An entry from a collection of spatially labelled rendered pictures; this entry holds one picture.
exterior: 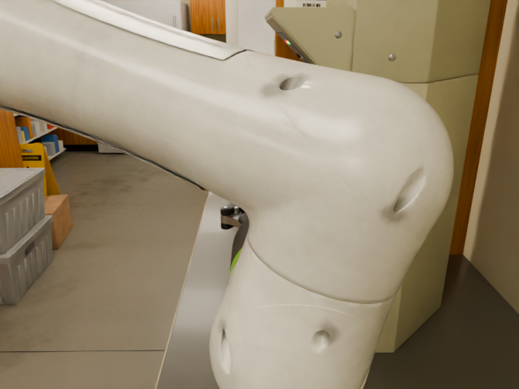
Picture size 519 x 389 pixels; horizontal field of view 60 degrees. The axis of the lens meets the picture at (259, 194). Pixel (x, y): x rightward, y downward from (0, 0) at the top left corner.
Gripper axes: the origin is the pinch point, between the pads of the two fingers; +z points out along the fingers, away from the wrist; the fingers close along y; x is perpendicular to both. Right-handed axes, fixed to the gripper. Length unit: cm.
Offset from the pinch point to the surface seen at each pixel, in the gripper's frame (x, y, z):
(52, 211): 101, 146, 234
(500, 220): 21, -54, 34
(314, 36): -19.4, -5.8, 4.9
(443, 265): 23.1, -34.8, 17.4
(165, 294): 129, 56, 170
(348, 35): -19.5, -10.4, 4.9
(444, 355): 33.8, -31.3, 4.1
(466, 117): -6.0, -34.5, 17.3
